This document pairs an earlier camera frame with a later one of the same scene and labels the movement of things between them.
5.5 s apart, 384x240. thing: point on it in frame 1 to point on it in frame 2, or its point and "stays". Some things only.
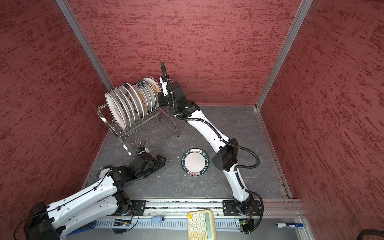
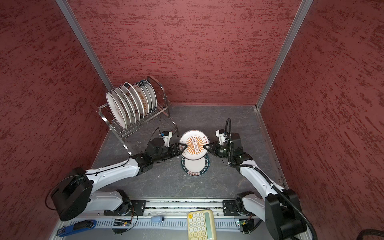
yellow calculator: x=201 y=225 stays
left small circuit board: x=121 y=223 stays
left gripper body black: x=153 y=165 to x=168 y=152
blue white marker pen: x=288 y=225 stays
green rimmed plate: x=195 y=162 stays
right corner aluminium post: x=295 y=25 stays
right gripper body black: x=167 y=100 to x=222 y=150
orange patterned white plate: x=156 y=86 to x=195 y=140
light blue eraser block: x=156 y=219 stays
